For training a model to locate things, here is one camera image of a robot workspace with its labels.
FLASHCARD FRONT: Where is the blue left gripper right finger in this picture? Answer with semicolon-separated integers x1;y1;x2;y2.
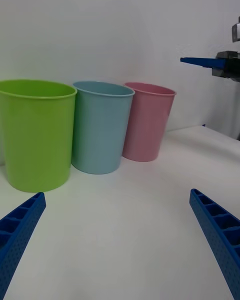
189;188;240;300

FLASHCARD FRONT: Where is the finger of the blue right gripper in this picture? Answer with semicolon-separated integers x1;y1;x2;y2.
180;57;226;66
199;63;226;70

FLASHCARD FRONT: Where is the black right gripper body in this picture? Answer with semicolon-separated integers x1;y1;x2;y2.
211;50;240;82

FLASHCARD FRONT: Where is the pink plastic waste bin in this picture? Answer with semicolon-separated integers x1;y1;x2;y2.
121;81;178;163

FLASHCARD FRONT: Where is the green plastic waste bin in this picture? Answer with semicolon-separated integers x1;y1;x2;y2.
0;79;78;194

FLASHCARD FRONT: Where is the pale blue plastic waste bin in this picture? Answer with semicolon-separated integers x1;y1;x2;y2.
70;80;136;175

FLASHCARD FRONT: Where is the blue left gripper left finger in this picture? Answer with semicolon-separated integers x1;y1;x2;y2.
0;191;47;300

